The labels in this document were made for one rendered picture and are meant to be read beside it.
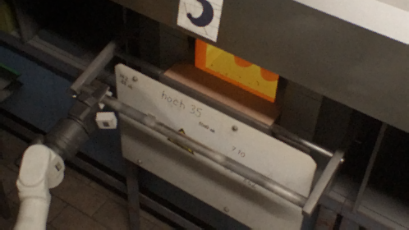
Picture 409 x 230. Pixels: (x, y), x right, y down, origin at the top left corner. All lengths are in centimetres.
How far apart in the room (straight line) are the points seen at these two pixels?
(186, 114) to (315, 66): 64
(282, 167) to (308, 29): 59
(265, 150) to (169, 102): 29
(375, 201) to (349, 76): 79
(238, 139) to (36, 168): 50
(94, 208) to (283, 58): 181
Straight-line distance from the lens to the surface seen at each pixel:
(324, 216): 186
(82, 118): 158
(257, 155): 159
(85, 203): 280
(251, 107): 157
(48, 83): 242
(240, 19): 111
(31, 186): 152
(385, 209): 180
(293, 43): 108
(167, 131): 154
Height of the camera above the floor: 224
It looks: 44 degrees down
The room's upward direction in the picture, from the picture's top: 4 degrees clockwise
